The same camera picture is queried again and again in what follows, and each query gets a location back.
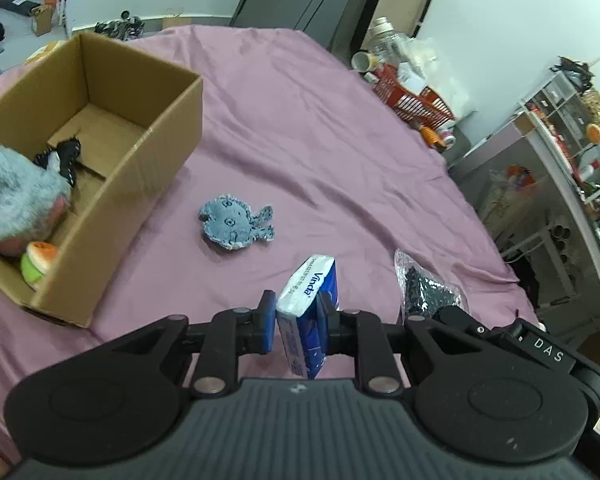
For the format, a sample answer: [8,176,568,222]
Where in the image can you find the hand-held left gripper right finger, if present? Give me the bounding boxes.
[317,291,468,395]

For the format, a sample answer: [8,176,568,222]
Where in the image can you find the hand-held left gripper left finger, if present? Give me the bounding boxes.
[100,290,279,395]

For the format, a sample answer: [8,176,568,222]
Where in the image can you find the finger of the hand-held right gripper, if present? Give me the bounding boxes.
[432,304,496,337]

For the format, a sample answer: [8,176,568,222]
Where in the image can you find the blue tissue pack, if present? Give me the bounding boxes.
[275,254,341,380]

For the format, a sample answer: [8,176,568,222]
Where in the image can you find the clear bag of black beads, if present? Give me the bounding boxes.
[394,249,469,326]

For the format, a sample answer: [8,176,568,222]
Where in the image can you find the blue fish plush toy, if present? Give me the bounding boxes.
[197,192,276,253]

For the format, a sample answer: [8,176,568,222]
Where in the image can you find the brown cardboard box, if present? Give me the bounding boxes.
[0,31,204,328]

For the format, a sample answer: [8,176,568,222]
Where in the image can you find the orange green plush toy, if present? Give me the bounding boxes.
[20,241,60,289]

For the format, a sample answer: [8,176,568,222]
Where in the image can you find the small black felt toy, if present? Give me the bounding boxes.
[34,137,83,187]

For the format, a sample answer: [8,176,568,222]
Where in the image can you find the grey plush toy pink hearts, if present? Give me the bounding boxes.
[0,146,73,257]

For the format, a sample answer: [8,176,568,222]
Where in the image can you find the printed plastic bag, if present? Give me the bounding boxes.
[480,165,547,242]

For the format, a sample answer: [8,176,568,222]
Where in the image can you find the white desk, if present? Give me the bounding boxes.
[450,105,600,322]

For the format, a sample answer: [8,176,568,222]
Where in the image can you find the purple bedsheet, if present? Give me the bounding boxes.
[0,25,539,467]

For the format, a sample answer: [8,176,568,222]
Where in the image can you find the red plastic basket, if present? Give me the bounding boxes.
[372,62,456,127]

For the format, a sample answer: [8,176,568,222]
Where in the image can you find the grey drawer organizer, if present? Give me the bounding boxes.
[522,70,600,127]

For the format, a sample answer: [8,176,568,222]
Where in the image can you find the woven basket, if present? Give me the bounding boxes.
[582,87,600,126]

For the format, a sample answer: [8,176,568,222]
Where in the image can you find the paper cup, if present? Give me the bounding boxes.
[351,51,381,72]

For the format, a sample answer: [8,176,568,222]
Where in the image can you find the clear plastic bottle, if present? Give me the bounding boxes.
[365,16,412,62]

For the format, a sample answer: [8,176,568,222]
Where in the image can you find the dark door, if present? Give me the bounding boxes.
[230,0,382,57]

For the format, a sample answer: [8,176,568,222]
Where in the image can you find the dark patterned cloth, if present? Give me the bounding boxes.
[95,10,146,39]

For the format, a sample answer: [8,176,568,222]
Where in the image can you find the dark wooden frame tray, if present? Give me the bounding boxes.
[352,0,443,57]

